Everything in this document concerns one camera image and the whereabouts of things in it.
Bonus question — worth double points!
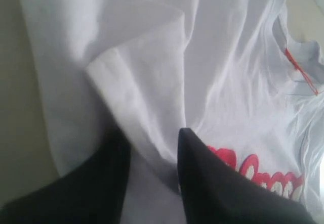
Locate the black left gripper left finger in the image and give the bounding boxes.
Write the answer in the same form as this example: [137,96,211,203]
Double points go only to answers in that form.
[1,129,131,223]

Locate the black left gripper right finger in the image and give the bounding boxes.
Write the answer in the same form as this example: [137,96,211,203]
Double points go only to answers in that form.
[177,128,313,223]

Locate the white t-shirt red Chinese logo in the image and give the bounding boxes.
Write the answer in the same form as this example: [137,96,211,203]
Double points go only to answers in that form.
[20,0,323,223]

